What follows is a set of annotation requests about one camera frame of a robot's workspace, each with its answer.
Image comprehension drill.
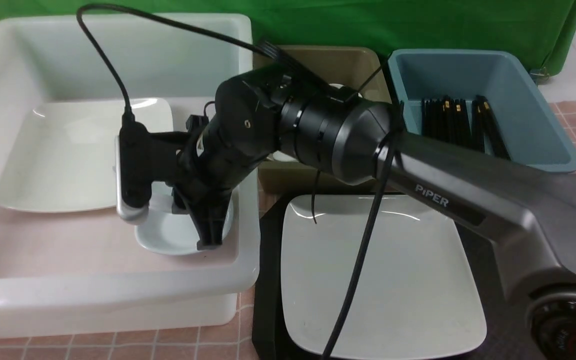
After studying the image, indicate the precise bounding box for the small white square bowl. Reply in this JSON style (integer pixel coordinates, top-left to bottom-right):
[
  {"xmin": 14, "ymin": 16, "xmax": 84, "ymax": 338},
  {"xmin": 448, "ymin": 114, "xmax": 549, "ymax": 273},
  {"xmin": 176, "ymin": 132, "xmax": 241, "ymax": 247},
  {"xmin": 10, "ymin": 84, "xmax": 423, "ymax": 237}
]
[{"xmin": 134, "ymin": 208, "xmax": 219, "ymax": 256}]

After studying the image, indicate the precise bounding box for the green backdrop cloth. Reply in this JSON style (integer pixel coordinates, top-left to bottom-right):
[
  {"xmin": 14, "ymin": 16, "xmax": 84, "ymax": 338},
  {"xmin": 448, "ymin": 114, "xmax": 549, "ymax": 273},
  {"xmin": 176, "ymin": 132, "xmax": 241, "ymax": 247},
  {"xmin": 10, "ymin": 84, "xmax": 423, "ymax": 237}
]
[{"xmin": 0, "ymin": 0, "xmax": 576, "ymax": 76}]

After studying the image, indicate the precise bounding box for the black right camera cable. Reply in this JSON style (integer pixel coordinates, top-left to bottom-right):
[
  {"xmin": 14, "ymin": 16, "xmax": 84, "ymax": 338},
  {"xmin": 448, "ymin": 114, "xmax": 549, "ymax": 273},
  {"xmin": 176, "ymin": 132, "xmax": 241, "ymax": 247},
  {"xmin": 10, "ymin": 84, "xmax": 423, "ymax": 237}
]
[{"xmin": 76, "ymin": 3, "xmax": 409, "ymax": 360}]

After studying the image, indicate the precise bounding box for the pile of white spoons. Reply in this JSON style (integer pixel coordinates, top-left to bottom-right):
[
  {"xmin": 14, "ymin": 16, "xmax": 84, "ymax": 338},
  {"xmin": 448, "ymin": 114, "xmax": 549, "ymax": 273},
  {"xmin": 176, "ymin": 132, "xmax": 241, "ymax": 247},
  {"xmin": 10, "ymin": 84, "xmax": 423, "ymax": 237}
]
[{"xmin": 266, "ymin": 83, "xmax": 345, "ymax": 163}]

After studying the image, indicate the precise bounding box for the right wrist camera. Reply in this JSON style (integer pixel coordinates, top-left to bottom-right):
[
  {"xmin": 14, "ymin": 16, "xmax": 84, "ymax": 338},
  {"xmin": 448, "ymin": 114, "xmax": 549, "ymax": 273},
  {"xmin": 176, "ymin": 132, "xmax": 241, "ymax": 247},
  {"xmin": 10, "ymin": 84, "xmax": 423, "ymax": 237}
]
[{"xmin": 114, "ymin": 116, "xmax": 153, "ymax": 225}]

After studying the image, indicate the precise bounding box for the white square plate in tub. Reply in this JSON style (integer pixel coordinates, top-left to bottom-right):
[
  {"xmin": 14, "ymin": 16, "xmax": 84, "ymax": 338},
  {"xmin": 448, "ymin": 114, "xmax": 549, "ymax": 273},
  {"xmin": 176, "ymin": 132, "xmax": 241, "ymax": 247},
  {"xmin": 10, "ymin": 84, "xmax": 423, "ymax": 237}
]
[{"xmin": 0, "ymin": 98, "xmax": 174, "ymax": 214}]

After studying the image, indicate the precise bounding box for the large white plastic tub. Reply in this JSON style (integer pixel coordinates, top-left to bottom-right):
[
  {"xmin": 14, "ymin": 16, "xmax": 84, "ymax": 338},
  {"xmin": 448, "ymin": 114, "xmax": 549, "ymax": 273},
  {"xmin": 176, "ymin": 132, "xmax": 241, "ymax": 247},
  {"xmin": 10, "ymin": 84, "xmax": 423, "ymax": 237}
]
[{"xmin": 0, "ymin": 16, "xmax": 260, "ymax": 338}]

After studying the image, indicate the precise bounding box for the large white square plate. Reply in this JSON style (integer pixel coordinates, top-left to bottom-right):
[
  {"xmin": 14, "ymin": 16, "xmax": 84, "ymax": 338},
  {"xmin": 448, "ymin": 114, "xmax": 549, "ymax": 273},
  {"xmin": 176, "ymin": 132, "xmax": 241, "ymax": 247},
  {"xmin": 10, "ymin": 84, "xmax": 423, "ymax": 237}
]
[{"xmin": 280, "ymin": 194, "xmax": 487, "ymax": 360}]

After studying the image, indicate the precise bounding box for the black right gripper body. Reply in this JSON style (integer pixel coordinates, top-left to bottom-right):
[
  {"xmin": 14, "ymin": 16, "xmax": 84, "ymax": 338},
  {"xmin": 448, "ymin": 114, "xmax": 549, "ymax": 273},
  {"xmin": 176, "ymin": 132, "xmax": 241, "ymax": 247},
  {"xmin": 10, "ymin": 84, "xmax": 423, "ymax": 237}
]
[{"xmin": 174, "ymin": 67, "xmax": 294, "ymax": 213}]

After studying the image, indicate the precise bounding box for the bundle of black chopsticks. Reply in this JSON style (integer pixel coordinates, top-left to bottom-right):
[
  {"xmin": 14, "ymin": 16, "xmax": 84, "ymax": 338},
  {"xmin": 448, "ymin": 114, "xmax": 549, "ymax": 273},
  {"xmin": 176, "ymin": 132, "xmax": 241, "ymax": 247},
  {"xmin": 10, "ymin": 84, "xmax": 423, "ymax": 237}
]
[{"xmin": 420, "ymin": 95, "xmax": 511, "ymax": 160}]

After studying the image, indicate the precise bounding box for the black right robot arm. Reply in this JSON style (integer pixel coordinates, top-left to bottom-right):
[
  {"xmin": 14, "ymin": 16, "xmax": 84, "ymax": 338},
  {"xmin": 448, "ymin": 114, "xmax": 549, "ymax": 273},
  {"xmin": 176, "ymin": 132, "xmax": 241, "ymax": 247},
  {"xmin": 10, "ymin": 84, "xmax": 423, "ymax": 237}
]
[{"xmin": 171, "ymin": 64, "xmax": 576, "ymax": 360}]

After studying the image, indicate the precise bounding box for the olive green plastic bin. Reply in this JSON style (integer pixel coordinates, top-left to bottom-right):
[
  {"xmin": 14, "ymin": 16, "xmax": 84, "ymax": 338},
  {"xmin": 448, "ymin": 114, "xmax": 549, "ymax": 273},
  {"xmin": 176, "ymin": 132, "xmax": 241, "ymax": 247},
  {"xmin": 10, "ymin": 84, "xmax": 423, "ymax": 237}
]
[{"xmin": 257, "ymin": 45, "xmax": 381, "ymax": 195}]

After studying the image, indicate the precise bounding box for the teal blue plastic bin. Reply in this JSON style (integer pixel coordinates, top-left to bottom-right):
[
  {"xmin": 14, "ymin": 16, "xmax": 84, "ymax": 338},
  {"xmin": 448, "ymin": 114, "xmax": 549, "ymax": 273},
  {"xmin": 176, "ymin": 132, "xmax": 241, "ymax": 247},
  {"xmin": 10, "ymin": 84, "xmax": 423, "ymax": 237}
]
[{"xmin": 387, "ymin": 48, "xmax": 576, "ymax": 174}]

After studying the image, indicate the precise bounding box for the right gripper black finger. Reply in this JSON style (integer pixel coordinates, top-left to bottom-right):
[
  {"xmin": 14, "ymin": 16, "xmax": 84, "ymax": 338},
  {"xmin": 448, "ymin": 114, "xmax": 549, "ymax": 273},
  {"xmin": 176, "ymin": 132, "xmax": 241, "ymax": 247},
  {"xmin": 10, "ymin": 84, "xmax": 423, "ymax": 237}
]
[{"xmin": 188, "ymin": 193, "xmax": 232, "ymax": 251}]

